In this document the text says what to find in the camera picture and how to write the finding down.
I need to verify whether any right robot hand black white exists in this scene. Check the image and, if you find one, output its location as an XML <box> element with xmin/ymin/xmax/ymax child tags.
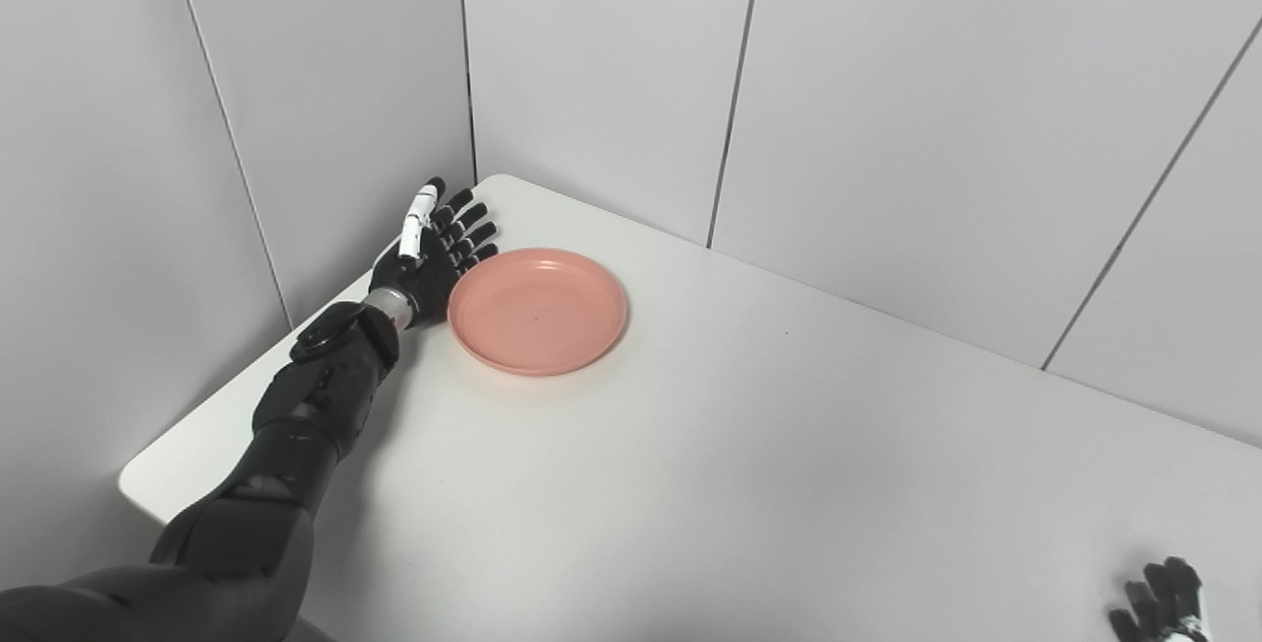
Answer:
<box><xmin>1107</xmin><ymin>556</ymin><xmax>1212</xmax><ymax>642</ymax></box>

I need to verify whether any pink plate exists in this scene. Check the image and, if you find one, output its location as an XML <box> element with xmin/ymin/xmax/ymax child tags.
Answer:
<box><xmin>448</xmin><ymin>247</ymin><xmax>629</xmax><ymax>378</ymax></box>

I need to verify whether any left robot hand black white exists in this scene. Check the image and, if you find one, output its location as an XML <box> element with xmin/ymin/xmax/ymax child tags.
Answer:
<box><xmin>369</xmin><ymin>177</ymin><xmax>500</xmax><ymax>329</ymax></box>

